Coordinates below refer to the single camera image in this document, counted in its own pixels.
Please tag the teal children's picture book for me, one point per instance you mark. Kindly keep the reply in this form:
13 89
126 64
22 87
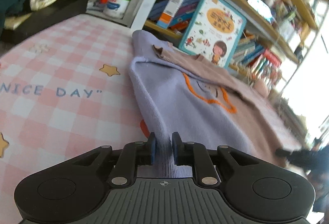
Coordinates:
213 32

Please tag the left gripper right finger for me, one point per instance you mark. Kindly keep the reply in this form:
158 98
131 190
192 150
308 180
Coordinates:
197 157

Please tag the black box platform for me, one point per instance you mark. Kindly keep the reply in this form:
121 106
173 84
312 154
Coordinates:
47 17

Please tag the pink plush toy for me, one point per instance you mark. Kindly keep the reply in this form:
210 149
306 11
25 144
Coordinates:
261 87

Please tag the white orange carton box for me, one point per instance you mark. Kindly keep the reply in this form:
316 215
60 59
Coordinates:
169 12

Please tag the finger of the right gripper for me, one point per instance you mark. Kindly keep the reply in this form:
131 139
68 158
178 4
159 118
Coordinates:
292 156

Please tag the white green-lid jar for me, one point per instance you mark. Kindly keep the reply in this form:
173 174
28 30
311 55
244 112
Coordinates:
116 8

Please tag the smartphone with lit screen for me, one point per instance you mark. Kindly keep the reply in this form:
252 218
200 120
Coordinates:
262 9

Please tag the purple and pink sweater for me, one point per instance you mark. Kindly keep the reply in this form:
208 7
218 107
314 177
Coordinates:
187 94

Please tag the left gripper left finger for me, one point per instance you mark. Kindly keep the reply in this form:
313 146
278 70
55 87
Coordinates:
124 172

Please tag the pink checkered table mat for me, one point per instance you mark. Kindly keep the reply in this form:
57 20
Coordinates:
68 108

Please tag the red thick book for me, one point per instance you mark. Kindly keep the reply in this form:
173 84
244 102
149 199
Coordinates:
272 58

